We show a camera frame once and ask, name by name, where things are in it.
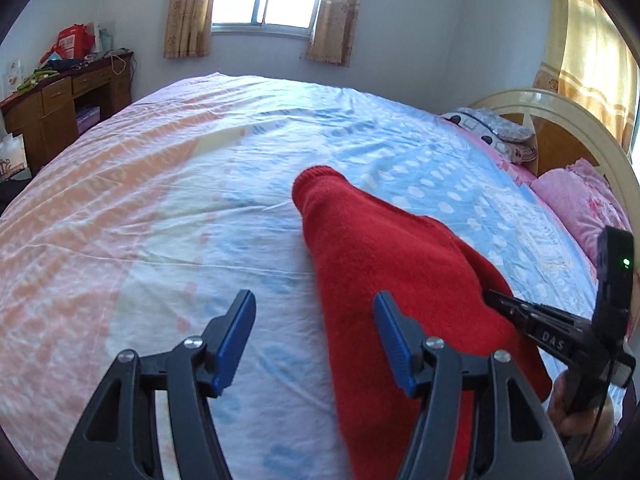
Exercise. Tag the beige curtain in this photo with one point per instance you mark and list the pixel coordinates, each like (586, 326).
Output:
(332, 35)
(188, 28)

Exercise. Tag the pink floral pillow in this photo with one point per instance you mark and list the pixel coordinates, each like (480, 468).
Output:
(583, 201)

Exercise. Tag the cream wooden headboard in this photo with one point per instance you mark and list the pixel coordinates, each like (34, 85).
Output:
(565, 132)

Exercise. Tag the blue pink polka-dot bedsheet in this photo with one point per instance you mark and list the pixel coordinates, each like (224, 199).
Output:
(147, 226)

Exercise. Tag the red gift bag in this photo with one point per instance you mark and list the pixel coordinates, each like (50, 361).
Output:
(76, 41)

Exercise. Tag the brown wooden desk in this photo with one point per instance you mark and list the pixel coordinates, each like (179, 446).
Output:
(46, 116)

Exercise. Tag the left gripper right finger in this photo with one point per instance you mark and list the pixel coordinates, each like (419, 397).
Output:
(476, 412)

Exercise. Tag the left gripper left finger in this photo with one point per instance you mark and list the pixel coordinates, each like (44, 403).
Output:
(116, 436)

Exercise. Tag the right beige curtain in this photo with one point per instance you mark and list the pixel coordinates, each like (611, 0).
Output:
(332, 35)

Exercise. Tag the yellow side curtain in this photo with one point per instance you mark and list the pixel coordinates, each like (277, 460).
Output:
(588, 61)

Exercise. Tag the white paper bag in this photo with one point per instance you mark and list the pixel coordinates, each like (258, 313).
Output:
(12, 156)

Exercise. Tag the left beige curtain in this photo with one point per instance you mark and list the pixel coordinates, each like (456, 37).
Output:
(188, 28)

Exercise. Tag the black camera box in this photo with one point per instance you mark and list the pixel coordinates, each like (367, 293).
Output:
(615, 274)

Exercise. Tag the red knitted sweater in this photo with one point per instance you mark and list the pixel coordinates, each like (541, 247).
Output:
(359, 246)

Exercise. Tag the grey patterned pillow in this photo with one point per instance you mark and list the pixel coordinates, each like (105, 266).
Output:
(513, 142)

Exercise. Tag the person's right hand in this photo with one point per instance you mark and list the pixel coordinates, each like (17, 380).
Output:
(579, 424)

